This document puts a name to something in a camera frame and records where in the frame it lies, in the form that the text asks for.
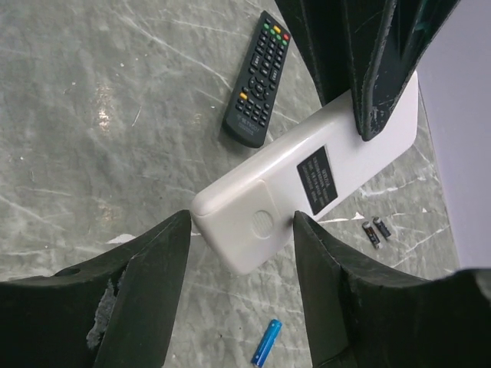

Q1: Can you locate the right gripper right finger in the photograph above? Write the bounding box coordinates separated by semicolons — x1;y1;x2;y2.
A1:
293;212;490;367

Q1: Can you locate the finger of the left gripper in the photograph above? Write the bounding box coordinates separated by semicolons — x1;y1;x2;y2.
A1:
341;0;459;141
275;0;350;106

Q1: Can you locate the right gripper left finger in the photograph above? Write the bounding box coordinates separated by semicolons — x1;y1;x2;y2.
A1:
1;210;191;367

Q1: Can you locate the blue battery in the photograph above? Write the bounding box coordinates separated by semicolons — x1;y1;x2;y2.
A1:
251;319;282;367

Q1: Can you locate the black TV remote control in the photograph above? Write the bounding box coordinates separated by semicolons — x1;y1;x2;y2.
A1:
222;11;292;149

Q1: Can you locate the red white AC remote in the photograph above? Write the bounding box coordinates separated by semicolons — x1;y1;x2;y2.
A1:
190;77;419;275

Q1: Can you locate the black battery near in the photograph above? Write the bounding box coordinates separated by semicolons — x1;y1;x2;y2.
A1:
362;221;382;249

